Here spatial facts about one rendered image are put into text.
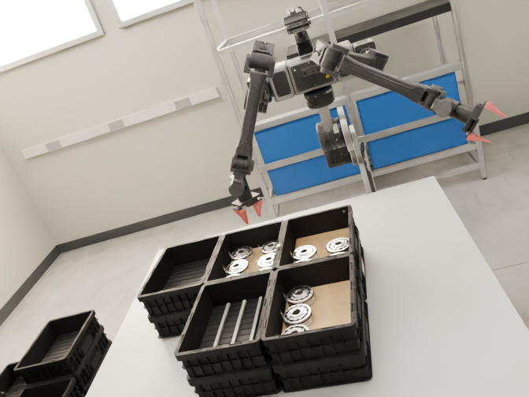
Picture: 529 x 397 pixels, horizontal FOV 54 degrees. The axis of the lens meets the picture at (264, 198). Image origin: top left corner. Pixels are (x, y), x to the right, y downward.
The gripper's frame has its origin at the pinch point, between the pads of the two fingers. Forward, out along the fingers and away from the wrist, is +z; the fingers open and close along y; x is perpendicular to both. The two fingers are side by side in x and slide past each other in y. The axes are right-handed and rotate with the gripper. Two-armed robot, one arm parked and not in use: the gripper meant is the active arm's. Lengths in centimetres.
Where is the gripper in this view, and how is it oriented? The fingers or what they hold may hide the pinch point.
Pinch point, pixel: (253, 218)
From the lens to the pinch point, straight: 207.6
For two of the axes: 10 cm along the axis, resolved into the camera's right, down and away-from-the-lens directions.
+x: -5.8, -1.3, 8.0
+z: 3.1, 8.8, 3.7
